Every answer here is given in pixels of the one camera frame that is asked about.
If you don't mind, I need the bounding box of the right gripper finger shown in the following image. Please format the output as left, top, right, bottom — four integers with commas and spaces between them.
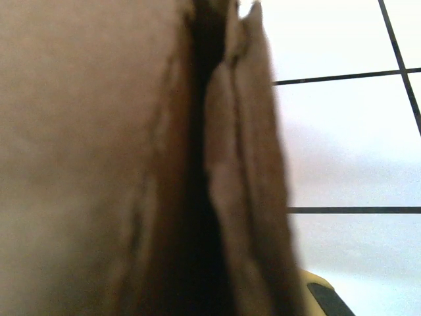
301, 268, 358, 316

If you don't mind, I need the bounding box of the brown cardboard paper box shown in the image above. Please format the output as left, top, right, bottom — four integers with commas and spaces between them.
0, 0, 309, 316

